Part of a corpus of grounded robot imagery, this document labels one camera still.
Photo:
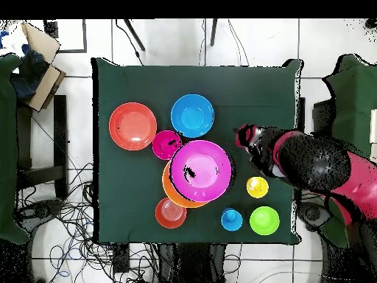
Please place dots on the wide red-orange bowl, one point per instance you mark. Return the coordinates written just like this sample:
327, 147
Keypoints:
132, 126

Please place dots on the small crimson bowl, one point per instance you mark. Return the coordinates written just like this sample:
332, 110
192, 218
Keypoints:
162, 147

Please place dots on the black cabinet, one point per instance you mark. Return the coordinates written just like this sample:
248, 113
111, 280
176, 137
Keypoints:
322, 118

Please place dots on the small red-orange bowl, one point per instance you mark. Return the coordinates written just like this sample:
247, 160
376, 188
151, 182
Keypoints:
169, 216

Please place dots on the yellow cup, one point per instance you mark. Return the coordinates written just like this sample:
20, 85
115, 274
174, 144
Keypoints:
259, 188

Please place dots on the grey pedestal foot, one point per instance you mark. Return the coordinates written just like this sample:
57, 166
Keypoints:
312, 213

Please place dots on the cardboard box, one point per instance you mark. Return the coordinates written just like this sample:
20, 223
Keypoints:
44, 42

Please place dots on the blue bowl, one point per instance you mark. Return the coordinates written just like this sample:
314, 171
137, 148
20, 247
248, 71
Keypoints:
192, 116

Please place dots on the green bowl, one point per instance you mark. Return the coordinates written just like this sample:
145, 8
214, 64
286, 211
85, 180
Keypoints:
264, 220

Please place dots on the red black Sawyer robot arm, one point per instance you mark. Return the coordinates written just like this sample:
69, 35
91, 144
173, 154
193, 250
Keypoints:
318, 165

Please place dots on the large magenta bowl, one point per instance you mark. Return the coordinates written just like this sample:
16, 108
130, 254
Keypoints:
203, 174

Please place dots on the dark blue cloth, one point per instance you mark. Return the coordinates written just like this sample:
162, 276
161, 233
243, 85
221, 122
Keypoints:
29, 73

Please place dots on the large orange bowl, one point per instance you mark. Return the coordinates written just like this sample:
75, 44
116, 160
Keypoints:
170, 191

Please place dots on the blue cup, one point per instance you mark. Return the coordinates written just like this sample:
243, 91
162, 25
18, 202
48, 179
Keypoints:
232, 221

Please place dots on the black tripod leg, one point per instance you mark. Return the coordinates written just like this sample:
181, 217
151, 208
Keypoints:
134, 34
213, 32

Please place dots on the black stool frame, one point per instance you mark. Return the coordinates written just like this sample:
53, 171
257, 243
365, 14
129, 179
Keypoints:
60, 132

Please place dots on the dark green tablecloth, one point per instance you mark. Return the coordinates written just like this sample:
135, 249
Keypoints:
147, 85

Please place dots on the dark green side cloth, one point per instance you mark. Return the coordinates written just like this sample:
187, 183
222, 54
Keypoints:
353, 103
7, 147

